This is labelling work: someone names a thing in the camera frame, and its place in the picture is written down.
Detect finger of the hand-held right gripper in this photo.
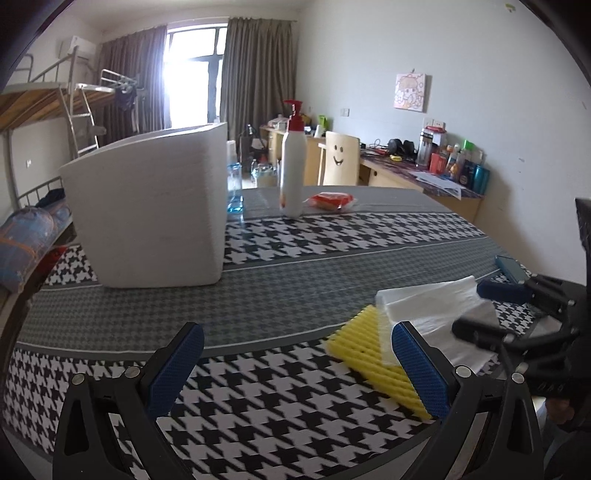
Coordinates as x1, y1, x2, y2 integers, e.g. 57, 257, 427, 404
476, 274, 578, 324
451, 318, 572, 366

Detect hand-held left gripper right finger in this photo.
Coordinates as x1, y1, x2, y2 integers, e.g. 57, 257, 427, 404
390, 320, 543, 480

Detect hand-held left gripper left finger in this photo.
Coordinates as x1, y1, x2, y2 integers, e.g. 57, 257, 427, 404
53, 322, 205, 480

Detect white plastic bag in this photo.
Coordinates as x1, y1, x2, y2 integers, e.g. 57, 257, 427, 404
375, 275, 500, 370

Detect yellow ridged sponge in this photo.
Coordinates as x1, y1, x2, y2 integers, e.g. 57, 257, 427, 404
325, 305, 437, 421

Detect white foam box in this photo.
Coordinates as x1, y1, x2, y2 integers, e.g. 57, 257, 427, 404
59, 122, 229, 289

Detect dark smartphone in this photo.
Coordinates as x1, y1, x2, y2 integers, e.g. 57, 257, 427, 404
494, 255, 529, 284

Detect row of toiletry bottles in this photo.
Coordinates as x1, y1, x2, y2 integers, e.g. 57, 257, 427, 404
429, 138, 491, 195

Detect printed papers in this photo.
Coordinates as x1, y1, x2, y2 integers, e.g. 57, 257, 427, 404
414, 171, 465, 200

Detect houndstooth tablecloth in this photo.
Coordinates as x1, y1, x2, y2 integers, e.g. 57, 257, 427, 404
2, 185, 546, 480

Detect wooden desk with patterned cover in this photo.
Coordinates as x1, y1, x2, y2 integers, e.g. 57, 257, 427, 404
360, 150, 485, 224

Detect red plastic bag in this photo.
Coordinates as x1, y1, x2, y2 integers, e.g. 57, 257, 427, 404
41, 246, 69, 273

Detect dark thermos flask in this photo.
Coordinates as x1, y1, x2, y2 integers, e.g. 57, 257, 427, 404
417, 128, 437, 168

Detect clear blue water bottle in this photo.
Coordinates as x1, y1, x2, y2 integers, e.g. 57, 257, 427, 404
226, 162, 245, 215

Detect black headphones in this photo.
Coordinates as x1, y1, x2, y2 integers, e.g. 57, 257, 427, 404
387, 137, 416, 158

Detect blue plaid quilt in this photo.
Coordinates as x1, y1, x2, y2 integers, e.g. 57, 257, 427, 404
0, 205, 75, 292

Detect red snack packet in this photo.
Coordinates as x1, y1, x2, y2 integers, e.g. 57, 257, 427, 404
302, 190, 358, 213

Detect white bucket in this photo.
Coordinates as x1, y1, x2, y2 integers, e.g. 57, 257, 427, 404
250, 165, 279, 188

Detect wooden smiley face chair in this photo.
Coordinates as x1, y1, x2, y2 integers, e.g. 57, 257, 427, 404
318, 130, 361, 186

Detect white lotion pump bottle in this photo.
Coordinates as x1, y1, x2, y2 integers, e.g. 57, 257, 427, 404
278, 100, 308, 219

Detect black trolley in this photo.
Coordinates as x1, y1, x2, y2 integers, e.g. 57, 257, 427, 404
237, 124, 269, 163

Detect wooden desk with drawers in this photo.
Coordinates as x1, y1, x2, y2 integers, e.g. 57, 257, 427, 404
259, 124, 326, 185

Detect dark hanging clothes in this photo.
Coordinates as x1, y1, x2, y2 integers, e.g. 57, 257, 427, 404
115, 85, 139, 132

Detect glass balcony door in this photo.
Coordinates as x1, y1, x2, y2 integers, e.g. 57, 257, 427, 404
164, 28, 229, 134

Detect small metal bunk bed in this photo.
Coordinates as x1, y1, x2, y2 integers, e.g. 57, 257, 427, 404
74, 68, 139, 148

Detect brown curtain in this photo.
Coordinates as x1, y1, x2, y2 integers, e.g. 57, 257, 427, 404
95, 25, 169, 148
219, 16, 298, 153

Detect large metal bunk bed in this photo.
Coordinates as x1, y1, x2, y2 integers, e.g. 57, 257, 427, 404
0, 46, 100, 305

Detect white air conditioner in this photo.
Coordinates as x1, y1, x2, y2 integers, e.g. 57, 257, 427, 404
60, 37, 97, 60

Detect pink cartoon wall poster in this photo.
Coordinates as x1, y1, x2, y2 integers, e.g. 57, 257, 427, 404
394, 71, 428, 112

